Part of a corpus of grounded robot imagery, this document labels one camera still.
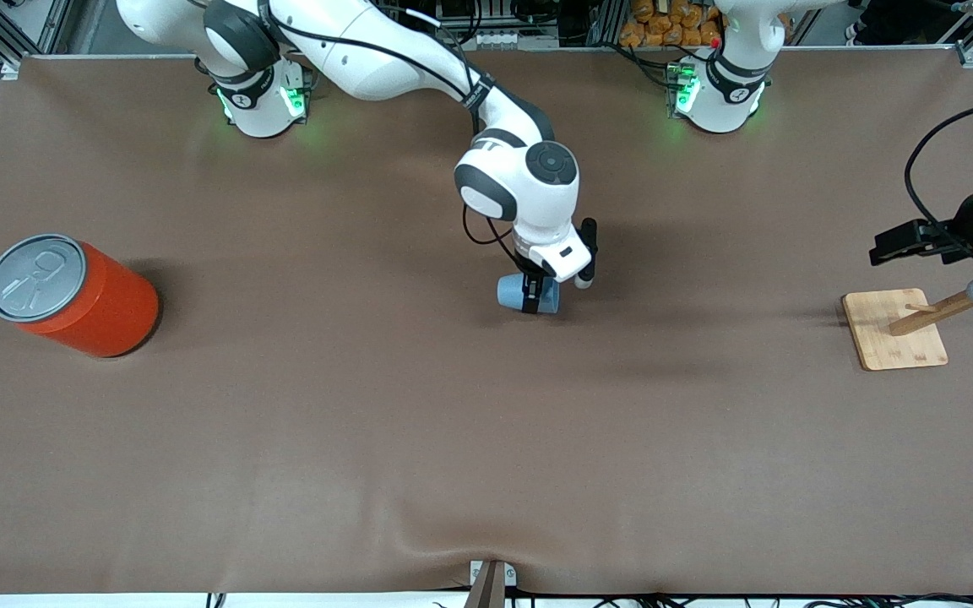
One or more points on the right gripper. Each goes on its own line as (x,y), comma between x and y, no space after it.
(530,291)

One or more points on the light blue plastic cup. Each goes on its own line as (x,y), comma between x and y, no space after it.
(510,293)

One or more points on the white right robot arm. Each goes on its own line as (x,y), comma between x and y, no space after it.
(368,51)

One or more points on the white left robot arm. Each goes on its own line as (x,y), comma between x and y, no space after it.
(731,93)

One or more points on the wooden mug stand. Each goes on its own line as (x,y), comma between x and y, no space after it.
(892,338)

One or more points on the brown table cloth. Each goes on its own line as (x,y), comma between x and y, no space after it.
(453,422)

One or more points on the white power strip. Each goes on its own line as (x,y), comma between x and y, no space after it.
(495,39)

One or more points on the metal table clamp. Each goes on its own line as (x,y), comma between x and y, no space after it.
(486,587)

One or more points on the pile of orange objects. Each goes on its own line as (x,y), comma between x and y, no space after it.
(664,25)

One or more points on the orange can with silver lid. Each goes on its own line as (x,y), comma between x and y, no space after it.
(106,308)

